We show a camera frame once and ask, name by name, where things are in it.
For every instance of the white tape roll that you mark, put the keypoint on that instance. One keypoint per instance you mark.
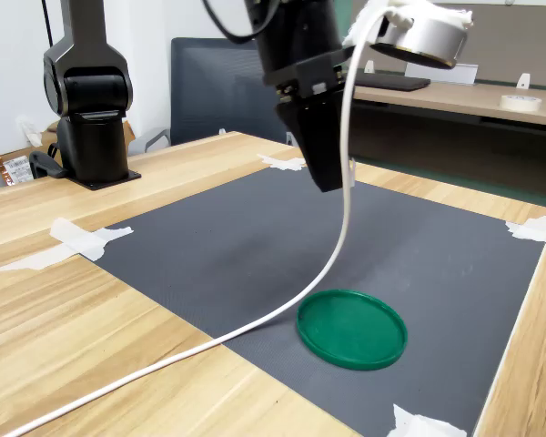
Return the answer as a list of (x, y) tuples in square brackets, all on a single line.
[(521, 104)]

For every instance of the round green lid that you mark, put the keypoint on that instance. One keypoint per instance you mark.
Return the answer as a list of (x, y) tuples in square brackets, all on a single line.
[(350, 330)]

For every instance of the dark grey mat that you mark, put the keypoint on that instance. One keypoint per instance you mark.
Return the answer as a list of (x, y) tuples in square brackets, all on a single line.
[(236, 255)]

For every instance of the black keyboard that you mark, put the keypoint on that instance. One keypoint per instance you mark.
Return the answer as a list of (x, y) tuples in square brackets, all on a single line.
[(391, 83)]

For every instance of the pale wooden desk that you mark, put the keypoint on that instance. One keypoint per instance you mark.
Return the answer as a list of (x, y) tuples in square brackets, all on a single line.
[(459, 102)]

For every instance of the small white bracket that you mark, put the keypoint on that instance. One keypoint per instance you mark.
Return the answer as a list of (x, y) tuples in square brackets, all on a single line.
[(368, 67), (523, 82)]

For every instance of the brown cardboard box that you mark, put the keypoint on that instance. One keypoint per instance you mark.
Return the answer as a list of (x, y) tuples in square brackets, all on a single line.
[(9, 170)]

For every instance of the white tape piece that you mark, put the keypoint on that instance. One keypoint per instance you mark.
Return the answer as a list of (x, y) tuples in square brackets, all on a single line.
[(284, 163), (534, 230), (414, 425), (77, 241)]

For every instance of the grey office chair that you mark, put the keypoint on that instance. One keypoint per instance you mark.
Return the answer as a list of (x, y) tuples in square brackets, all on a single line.
[(218, 91)]

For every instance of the black table clamp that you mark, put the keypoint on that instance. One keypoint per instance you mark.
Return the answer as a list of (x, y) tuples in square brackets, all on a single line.
[(45, 165)]

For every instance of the white sign plate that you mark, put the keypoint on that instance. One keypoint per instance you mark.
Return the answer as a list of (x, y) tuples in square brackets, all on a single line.
[(441, 74)]

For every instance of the white camera box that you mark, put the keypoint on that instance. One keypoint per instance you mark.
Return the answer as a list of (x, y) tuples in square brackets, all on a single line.
[(427, 36)]

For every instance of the crumpled white paper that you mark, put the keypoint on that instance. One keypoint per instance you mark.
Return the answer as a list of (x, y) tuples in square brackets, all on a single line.
[(29, 132)]

